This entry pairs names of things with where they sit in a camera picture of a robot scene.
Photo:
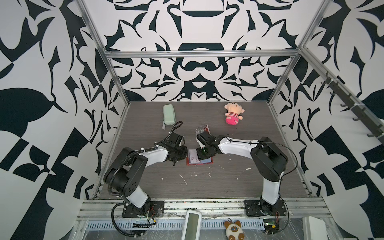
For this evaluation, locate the white tablet device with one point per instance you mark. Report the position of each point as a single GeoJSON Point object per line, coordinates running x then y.
{"type": "Point", "coordinates": [192, 225]}

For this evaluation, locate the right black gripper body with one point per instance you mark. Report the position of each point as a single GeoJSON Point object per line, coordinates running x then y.
{"type": "Point", "coordinates": [204, 153]}

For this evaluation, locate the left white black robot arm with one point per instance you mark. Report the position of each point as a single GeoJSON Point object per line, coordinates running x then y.
{"type": "Point", "coordinates": [124, 174]}

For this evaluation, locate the green glasses case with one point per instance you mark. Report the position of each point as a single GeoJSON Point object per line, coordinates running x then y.
{"type": "Point", "coordinates": [169, 116]}

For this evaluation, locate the red leather card holder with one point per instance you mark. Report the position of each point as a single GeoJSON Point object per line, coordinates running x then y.
{"type": "Point", "coordinates": [192, 159]}

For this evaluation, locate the clear acrylic card box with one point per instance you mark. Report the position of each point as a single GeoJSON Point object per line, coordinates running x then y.
{"type": "Point", "coordinates": [202, 129]}

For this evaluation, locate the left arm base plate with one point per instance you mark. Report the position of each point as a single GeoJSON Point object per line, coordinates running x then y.
{"type": "Point", "coordinates": [150, 208]}

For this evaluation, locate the aluminium frame rail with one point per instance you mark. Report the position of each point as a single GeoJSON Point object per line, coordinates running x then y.
{"type": "Point", "coordinates": [201, 54]}

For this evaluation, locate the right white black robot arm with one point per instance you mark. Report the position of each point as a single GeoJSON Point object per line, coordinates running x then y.
{"type": "Point", "coordinates": [270, 161]}

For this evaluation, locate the wall hook rail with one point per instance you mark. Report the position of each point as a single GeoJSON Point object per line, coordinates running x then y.
{"type": "Point", "coordinates": [361, 111]}

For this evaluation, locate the brown white plush toy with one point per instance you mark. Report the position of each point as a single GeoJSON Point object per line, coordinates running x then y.
{"type": "Point", "coordinates": [234, 230]}

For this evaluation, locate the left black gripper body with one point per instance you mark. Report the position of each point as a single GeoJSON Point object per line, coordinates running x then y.
{"type": "Point", "coordinates": [180, 154]}

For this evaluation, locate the pink plush doll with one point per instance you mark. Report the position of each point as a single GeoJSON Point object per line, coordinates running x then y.
{"type": "Point", "coordinates": [233, 115]}

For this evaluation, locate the white box bottom right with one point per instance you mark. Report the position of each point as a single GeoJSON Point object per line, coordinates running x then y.
{"type": "Point", "coordinates": [314, 229]}

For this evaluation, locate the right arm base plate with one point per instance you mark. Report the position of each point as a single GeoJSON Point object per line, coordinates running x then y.
{"type": "Point", "coordinates": [261, 208]}

